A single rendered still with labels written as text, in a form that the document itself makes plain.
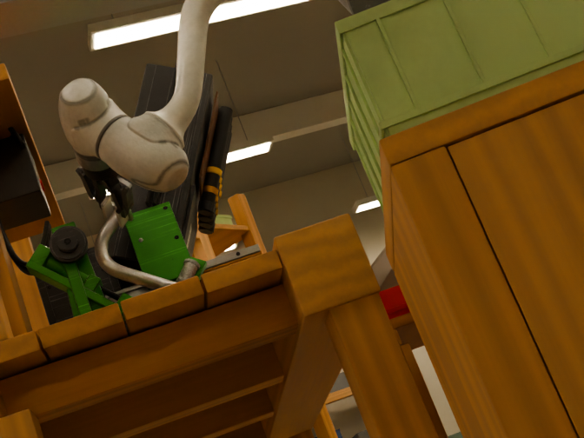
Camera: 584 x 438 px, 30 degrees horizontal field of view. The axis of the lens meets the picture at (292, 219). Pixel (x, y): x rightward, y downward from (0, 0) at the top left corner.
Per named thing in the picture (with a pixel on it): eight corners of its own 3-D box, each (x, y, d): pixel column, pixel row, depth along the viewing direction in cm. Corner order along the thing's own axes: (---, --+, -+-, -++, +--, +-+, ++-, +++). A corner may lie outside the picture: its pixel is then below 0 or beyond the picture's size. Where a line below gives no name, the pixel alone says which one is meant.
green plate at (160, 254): (199, 289, 253) (172, 220, 264) (196, 270, 246) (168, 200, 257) (152, 305, 251) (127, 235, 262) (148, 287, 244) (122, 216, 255)
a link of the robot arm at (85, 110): (56, 143, 222) (102, 175, 217) (39, 93, 209) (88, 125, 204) (93, 110, 226) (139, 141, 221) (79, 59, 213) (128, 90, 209)
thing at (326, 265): (310, 434, 324) (292, 386, 328) (382, 289, 183) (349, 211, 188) (265, 450, 321) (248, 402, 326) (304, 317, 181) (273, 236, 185)
